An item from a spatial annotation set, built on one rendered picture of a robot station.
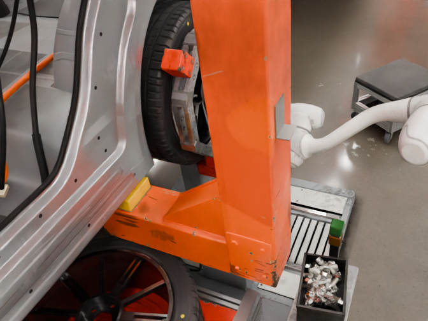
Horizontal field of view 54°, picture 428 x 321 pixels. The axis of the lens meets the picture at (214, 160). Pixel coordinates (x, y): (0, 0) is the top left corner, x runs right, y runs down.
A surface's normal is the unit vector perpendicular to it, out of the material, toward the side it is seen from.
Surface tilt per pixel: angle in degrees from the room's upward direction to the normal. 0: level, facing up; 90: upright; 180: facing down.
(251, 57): 90
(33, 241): 22
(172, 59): 45
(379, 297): 0
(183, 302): 0
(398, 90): 0
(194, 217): 90
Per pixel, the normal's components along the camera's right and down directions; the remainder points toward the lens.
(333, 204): -0.11, -0.77
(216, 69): -0.42, 0.61
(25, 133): -0.38, -0.10
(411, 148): -0.67, 0.51
